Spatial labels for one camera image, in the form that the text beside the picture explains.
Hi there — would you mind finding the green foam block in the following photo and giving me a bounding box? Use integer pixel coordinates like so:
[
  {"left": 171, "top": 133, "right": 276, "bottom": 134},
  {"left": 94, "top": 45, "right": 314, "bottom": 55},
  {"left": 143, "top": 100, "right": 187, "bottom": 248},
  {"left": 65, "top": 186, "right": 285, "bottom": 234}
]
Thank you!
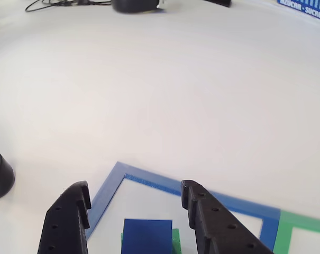
[{"left": 120, "top": 229, "right": 182, "bottom": 254}]

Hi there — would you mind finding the small blue cube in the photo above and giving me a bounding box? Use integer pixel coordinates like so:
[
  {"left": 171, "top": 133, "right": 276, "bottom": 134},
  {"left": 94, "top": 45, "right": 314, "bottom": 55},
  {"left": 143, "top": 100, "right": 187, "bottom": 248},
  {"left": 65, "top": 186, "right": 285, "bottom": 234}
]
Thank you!
[{"left": 121, "top": 218, "right": 173, "bottom": 254}]

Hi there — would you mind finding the small black wedge object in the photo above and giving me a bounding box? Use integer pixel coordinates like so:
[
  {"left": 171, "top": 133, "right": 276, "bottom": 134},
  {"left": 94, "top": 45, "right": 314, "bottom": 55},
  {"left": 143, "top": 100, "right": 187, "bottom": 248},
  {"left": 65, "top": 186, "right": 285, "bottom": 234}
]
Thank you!
[{"left": 207, "top": 0, "right": 232, "bottom": 8}]

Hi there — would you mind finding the blue square frame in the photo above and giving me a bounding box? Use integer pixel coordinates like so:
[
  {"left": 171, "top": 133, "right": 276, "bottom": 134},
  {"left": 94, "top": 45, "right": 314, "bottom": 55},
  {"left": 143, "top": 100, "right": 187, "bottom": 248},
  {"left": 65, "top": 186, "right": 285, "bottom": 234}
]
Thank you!
[{"left": 84, "top": 160, "right": 281, "bottom": 252}]

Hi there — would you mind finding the green square frame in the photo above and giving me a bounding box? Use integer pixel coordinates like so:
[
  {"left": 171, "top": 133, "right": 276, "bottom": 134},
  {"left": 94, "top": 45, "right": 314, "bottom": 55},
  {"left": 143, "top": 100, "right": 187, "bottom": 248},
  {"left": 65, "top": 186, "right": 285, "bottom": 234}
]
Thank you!
[{"left": 272, "top": 210, "right": 320, "bottom": 254}]

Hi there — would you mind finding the black camera tripod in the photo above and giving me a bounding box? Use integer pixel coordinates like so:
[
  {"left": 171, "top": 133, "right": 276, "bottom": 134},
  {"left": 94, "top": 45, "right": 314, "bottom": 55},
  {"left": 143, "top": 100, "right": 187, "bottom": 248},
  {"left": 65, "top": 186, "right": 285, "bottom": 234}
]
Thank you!
[{"left": 0, "top": 150, "right": 16, "bottom": 201}]

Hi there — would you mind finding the looped black cable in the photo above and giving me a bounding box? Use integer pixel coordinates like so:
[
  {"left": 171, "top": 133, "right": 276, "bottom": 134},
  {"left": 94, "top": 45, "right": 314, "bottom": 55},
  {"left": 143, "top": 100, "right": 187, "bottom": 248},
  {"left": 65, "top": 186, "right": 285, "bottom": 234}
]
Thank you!
[{"left": 24, "top": 0, "right": 113, "bottom": 13}]

